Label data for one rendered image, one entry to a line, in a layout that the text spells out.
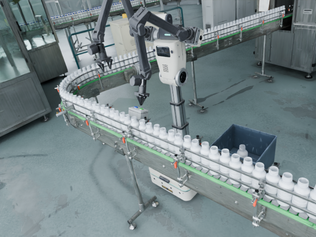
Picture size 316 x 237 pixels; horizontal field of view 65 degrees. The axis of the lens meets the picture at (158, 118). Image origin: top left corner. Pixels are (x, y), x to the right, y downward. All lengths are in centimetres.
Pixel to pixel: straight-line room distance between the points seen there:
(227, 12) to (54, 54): 476
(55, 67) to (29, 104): 236
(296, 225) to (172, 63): 137
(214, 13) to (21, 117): 536
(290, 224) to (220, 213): 125
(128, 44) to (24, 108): 245
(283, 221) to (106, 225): 172
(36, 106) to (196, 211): 326
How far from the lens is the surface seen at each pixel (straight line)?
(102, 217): 269
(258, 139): 185
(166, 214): 253
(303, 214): 129
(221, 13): 756
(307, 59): 490
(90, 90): 306
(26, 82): 457
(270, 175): 122
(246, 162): 124
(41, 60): 668
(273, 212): 131
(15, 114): 462
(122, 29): 553
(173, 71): 205
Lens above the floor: 198
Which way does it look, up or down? 30 degrees down
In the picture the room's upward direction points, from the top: 10 degrees counter-clockwise
